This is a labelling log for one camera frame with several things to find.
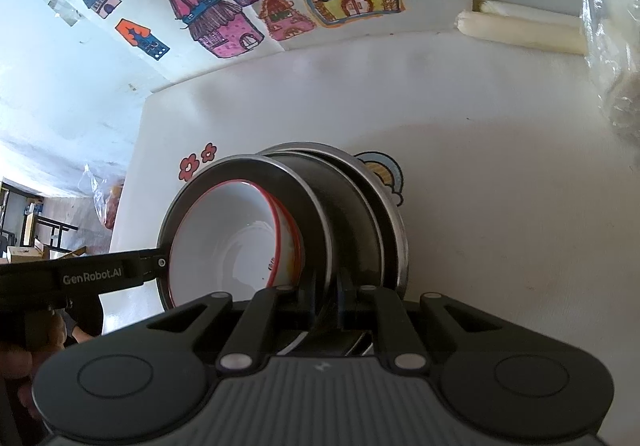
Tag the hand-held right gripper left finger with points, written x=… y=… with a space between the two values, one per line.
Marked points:
x=300 y=306

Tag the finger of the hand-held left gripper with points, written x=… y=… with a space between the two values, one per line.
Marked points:
x=154 y=262

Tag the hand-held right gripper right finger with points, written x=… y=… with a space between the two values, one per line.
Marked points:
x=347 y=308

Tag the white bowl with red rim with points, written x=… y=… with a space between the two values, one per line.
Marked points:
x=225 y=236
x=299 y=236

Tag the large steel plate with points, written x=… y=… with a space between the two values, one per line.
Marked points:
x=406 y=246
x=392 y=236

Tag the steel bowl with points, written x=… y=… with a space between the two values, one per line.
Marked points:
x=345 y=206

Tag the person's left hand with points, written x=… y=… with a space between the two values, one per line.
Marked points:
x=17 y=361

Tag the cardboard box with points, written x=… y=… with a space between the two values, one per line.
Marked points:
x=30 y=253

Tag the black metal table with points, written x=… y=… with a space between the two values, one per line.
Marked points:
x=50 y=226

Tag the clear bag of snacks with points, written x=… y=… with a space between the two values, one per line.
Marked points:
x=107 y=206

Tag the white printed tablecloth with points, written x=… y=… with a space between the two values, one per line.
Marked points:
x=475 y=176

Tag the white rolled cloth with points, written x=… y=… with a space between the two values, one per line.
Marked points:
x=520 y=28

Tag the clear bag of white rolls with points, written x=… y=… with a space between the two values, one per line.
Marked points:
x=617 y=51

